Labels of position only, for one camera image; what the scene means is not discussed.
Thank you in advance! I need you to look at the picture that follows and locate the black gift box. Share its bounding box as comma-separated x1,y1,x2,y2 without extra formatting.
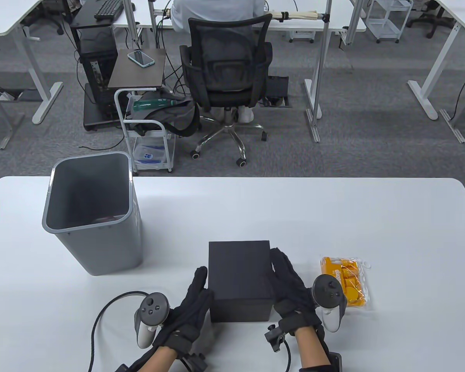
208,240,276,323

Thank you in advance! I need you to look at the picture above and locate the black braided cable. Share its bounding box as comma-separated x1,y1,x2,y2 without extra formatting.
87,291,150,372

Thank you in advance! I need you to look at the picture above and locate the blue white packet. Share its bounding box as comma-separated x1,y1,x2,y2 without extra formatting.
134,144,167,167

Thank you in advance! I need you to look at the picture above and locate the green bottle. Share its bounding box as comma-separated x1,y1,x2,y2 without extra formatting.
133,99,177,111

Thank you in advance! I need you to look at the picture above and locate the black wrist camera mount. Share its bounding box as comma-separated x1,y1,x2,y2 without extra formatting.
264,325,343,372
180,351,209,372

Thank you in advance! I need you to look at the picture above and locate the black computer tower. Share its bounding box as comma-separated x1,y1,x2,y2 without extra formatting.
77,26,119,117

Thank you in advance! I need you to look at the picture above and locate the person's left hand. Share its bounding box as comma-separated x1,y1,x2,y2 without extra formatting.
153,265,214,353

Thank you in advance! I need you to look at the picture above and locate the aluminium frame post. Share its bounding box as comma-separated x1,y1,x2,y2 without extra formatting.
303,0,332,143

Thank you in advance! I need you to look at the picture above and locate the white rolling cart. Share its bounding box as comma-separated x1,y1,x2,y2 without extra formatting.
114,88,176,173

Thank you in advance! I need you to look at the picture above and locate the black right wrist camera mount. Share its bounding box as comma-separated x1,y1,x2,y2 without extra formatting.
264,325,343,372

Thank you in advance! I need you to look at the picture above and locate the grey backpack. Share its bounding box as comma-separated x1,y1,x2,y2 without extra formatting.
125,91,201,137

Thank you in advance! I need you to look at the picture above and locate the black keyboard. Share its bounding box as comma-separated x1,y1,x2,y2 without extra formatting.
94,0,125,21

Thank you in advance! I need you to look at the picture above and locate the black mesh office chair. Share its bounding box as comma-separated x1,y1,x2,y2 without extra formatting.
179,14,274,168

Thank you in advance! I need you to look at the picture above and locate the person's left forearm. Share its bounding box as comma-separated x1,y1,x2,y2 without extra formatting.
138,345,179,372

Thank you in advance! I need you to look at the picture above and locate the grey plastic trash bin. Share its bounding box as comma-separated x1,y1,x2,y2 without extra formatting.
42,152,143,276

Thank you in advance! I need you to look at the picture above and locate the smartphone with teal case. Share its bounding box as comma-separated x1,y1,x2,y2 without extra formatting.
127,50,155,68

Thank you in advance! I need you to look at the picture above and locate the black swivel chair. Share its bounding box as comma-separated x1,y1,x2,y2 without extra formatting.
406,0,456,38

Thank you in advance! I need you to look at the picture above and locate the grey white right hand controller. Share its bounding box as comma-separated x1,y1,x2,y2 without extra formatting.
312,274,347,333

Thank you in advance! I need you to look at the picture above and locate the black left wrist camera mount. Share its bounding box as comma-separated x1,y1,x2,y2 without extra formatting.
180,351,209,372

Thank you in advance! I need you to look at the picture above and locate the dark brown side table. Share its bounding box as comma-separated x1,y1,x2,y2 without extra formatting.
108,48,167,90

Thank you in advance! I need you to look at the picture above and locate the person's right hand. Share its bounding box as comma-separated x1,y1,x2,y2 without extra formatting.
269,248,322,336

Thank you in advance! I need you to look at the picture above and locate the black floor box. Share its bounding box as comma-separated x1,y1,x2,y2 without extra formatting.
265,76,294,109

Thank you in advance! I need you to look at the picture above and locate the white wire cart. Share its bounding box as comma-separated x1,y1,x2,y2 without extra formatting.
362,0,414,44

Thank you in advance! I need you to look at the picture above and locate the orange snack packet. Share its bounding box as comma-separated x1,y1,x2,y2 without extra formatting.
320,256,371,310

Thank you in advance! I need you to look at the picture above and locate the black computer stand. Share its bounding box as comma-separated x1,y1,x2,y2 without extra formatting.
70,0,137,131

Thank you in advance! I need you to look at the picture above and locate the person's right forearm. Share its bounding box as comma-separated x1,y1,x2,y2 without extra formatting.
294,327,332,372

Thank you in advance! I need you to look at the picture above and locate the grey desk leg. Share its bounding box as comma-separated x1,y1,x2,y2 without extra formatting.
0,77,24,150

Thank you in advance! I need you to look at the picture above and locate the aluminium floor rail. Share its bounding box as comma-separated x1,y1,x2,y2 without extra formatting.
440,109,465,143

